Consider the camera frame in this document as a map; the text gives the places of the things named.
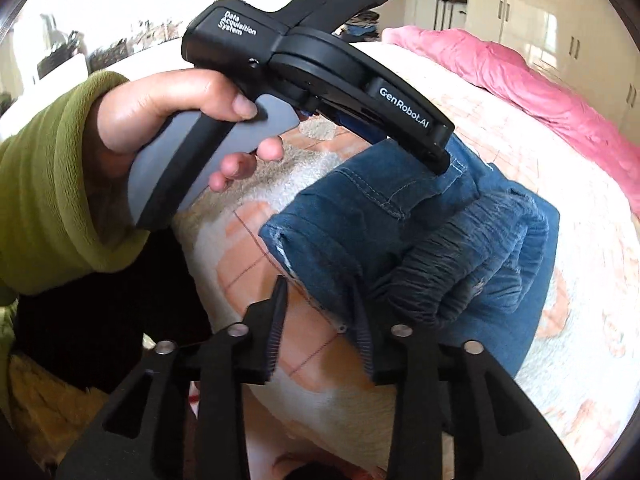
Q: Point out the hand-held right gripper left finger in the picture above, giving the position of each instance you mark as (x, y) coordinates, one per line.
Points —
(276, 340)

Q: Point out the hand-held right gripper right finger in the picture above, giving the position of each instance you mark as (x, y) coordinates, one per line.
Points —
(365, 345)

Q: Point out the blue denim pants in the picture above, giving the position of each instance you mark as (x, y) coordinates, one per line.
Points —
(350, 220)

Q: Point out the person's left forearm green sleeve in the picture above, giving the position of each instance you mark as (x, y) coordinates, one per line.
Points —
(50, 185)

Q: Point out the person's left hand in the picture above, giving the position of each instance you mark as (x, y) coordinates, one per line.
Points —
(150, 105)

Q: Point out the dark clothes pile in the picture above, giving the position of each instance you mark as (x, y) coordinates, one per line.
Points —
(360, 22)

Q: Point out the pink duvet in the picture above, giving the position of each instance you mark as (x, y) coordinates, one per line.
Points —
(525, 80)

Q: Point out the person's leg black trousers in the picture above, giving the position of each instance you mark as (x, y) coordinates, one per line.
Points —
(100, 310)

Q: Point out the white wardrobe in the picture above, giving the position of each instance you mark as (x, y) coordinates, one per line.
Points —
(550, 5)

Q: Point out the cluttered side table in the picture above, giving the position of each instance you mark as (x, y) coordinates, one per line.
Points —
(100, 50)

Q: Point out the yellow cloth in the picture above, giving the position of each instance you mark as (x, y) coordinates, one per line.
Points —
(45, 410)

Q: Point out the person's green jacket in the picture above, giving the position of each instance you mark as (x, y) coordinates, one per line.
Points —
(6, 340)

